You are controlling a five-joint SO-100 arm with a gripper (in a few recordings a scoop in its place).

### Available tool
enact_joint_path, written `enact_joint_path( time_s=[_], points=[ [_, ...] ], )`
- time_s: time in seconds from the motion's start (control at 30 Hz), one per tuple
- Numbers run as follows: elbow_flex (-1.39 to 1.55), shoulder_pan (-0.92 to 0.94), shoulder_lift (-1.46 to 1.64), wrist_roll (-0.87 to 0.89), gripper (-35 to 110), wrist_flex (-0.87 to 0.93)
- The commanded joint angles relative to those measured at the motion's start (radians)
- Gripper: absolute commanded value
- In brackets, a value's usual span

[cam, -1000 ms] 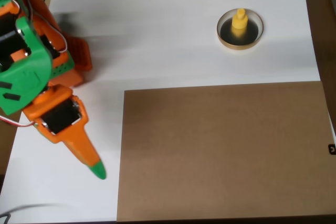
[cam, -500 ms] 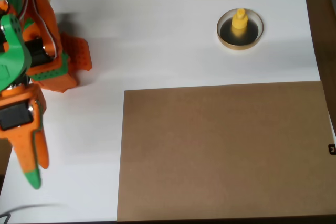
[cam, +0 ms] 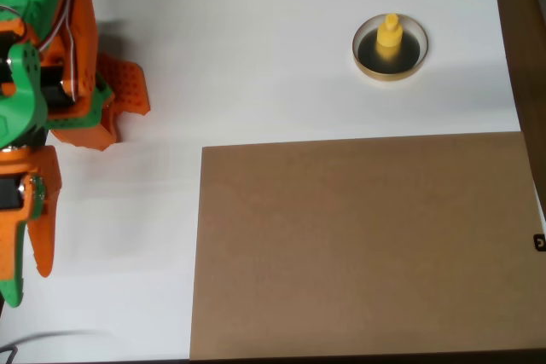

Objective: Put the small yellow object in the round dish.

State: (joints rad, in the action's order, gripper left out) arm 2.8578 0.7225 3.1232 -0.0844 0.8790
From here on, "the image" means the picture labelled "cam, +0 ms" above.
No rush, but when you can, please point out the white paper sheet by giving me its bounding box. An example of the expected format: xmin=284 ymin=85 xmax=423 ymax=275
xmin=0 ymin=0 xmax=522 ymax=361

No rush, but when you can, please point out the brown fibreboard panel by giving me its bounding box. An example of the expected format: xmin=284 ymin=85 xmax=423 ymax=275
xmin=189 ymin=130 xmax=546 ymax=361

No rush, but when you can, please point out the small yellow plastic piece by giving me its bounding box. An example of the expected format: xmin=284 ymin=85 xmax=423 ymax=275
xmin=375 ymin=13 xmax=404 ymax=49

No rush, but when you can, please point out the white red servo wire bundle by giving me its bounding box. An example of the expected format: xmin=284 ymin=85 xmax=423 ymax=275
xmin=38 ymin=0 xmax=83 ymax=101

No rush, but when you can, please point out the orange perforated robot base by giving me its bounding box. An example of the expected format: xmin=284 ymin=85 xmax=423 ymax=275
xmin=49 ymin=52 xmax=151 ymax=153

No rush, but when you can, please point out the thin grey cable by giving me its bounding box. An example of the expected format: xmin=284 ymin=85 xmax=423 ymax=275
xmin=0 ymin=330 xmax=103 ymax=364

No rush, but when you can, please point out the round dish with gold rim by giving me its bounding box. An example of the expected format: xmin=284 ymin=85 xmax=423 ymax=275
xmin=351 ymin=13 xmax=429 ymax=83

